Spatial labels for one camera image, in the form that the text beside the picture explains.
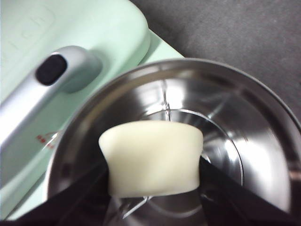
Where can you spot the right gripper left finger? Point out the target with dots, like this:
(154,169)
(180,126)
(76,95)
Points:
(77,204)

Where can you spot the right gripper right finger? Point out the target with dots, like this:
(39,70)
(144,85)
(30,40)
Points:
(235,202)

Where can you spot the smooth white steamed bun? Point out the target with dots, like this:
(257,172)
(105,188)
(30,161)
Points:
(150,157)

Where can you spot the green breakfast machine base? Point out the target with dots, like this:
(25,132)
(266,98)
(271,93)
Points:
(164,54)

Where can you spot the green griddle cover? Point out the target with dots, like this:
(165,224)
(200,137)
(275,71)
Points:
(94,28)

